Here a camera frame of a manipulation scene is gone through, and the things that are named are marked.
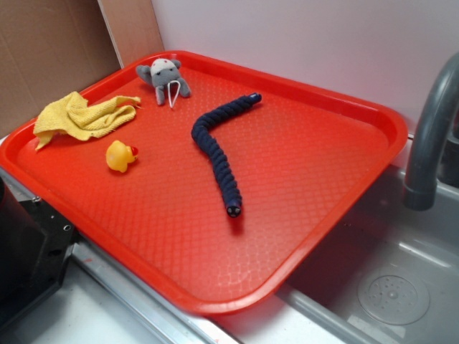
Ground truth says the gray plush elephant toy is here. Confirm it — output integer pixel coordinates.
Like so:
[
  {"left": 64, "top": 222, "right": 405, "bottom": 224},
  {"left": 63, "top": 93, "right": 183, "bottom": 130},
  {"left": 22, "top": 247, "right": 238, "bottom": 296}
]
[{"left": 136, "top": 58, "right": 191, "bottom": 108}]

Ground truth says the red plastic tray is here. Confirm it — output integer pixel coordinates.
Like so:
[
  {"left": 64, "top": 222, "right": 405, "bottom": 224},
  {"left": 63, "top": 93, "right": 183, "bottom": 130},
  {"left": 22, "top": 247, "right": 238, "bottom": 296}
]
[{"left": 1, "top": 51, "right": 408, "bottom": 315}]

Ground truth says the yellow cloth rag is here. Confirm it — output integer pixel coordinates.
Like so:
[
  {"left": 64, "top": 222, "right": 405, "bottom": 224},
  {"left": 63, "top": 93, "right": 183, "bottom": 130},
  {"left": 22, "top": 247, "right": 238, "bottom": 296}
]
[{"left": 33, "top": 92, "right": 141, "bottom": 151}]

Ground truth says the brown cardboard panel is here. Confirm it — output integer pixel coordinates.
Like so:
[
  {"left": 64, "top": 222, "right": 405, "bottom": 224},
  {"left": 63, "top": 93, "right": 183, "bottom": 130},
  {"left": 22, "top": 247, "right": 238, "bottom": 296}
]
[{"left": 1, "top": 1, "right": 164, "bottom": 136}]

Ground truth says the yellow rubber duck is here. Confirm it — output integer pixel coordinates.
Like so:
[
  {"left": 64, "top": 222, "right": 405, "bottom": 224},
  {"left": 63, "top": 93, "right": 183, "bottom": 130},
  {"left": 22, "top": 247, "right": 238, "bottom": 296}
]
[{"left": 105, "top": 140, "right": 138, "bottom": 173}]

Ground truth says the dark blue rope toy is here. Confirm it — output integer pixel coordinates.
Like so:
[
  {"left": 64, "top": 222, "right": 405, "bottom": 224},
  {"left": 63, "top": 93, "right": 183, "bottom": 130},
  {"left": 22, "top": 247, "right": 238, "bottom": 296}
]
[{"left": 191, "top": 93, "right": 262, "bottom": 218}]

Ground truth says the gray plastic sink basin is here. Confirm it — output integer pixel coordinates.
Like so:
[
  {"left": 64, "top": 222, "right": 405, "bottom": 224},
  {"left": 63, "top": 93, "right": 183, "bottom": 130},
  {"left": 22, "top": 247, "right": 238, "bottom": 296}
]
[{"left": 214, "top": 151, "right": 458, "bottom": 343}]

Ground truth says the gray faucet spout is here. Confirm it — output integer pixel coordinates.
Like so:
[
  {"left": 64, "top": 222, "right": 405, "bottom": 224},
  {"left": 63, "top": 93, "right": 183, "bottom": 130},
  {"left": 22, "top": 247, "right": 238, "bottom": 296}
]
[{"left": 402, "top": 54, "right": 458, "bottom": 211}]

